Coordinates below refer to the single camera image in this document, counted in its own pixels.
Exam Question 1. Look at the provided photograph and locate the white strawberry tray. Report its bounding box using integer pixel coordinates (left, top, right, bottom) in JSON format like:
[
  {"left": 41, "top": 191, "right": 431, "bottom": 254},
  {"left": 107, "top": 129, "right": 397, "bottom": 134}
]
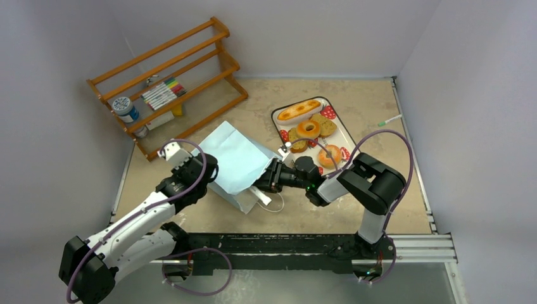
[{"left": 270, "top": 96, "right": 356, "bottom": 175}]

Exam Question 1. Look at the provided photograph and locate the round brown bread slice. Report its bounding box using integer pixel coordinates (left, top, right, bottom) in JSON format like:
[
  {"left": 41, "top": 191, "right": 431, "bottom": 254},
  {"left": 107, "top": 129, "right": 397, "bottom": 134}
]
[{"left": 310, "top": 113, "right": 338, "bottom": 138}]

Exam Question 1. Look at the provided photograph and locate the long fake bread loaf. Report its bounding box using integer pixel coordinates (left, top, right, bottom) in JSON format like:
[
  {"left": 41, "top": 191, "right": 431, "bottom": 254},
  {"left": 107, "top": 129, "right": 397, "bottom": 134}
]
[{"left": 275, "top": 99, "right": 323, "bottom": 125}]

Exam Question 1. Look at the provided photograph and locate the light blue paper bag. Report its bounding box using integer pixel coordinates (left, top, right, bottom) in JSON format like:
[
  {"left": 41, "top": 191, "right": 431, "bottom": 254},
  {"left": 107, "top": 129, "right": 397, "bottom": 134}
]
[{"left": 199, "top": 121, "right": 281, "bottom": 214}]

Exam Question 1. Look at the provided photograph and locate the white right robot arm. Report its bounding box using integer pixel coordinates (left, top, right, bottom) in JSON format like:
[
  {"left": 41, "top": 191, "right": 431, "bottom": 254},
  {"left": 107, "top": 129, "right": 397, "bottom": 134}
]
[{"left": 253, "top": 153, "right": 407, "bottom": 258}]

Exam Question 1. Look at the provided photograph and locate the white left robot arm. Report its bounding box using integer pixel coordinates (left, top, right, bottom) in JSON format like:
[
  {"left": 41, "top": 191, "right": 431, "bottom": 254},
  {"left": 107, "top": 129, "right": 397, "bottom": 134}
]
[{"left": 59, "top": 151, "right": 218, "bottom": 303}]

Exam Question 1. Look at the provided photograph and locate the orange wooden shelf rack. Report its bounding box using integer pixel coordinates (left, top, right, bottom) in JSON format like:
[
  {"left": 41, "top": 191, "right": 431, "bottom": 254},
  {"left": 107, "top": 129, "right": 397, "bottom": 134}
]
[{"left": 87, "top": 16, "right": 249, "bottom": 162}]

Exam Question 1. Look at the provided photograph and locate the small clear bottle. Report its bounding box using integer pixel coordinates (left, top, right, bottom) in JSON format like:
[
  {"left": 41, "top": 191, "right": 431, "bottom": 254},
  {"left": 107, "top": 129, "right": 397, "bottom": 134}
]
[{"left": 133, "top": 126, "right": 149, "bottom": 138}]

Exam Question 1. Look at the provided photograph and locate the small white box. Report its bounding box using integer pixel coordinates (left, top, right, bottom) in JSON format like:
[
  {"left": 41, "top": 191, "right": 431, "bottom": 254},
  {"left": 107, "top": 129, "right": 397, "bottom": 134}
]
[{"left": 146, "top": 111, "right": 174, "bottom": 130}]

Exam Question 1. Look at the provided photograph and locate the yellow sponge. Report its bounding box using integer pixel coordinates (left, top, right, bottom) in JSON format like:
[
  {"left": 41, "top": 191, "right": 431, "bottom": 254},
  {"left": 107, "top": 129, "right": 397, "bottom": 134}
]
[{"left": 171, "top": 104, "right": 183, "bottom": 117}]

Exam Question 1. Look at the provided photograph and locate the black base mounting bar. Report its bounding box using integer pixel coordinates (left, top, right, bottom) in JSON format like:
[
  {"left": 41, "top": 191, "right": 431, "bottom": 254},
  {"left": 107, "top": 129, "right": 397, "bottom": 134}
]
[{"left": 160, "top": 222, "right": 396, "bottom": 279}]

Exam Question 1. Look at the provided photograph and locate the pack of coloured markers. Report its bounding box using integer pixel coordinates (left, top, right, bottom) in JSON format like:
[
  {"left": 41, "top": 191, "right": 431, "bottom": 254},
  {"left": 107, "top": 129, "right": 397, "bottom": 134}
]
[{"left": 141, "top": 77, "right": 186, "bottom": 111}]

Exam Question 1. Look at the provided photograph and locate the green capped marker pen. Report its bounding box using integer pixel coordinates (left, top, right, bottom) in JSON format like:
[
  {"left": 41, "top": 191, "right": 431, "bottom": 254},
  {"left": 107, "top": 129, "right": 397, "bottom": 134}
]
[{"left": 377, "top": 114, "right": 402, "bottom": 127}]

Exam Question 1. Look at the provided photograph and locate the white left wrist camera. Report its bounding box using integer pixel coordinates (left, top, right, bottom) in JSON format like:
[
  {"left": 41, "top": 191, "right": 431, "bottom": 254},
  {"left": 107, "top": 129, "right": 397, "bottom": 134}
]
[{"left": 158, "top": 141, "right": 193, "bottom": 168}]

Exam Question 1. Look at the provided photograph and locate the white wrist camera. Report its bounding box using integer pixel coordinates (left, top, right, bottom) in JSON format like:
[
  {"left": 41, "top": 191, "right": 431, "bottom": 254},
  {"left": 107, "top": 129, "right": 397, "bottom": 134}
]
[
  {"left": 277, "top": 142, "right": 293, "bottom": 164},
  {"left": 158, "top": 141, "right": 193, "bottom": 168}
]

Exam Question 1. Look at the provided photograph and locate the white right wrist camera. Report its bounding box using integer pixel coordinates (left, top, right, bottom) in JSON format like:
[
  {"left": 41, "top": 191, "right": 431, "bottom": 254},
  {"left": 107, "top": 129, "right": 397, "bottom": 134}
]
[{"left": 277, "top": 142, "right": 293, "bottom": 164}]

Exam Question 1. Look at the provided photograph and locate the aluminium rail frame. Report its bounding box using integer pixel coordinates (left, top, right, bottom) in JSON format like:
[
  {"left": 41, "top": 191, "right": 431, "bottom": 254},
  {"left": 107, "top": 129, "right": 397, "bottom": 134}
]
[{"left": 150, "top": 234, "right": 457, "bottom": 284}]

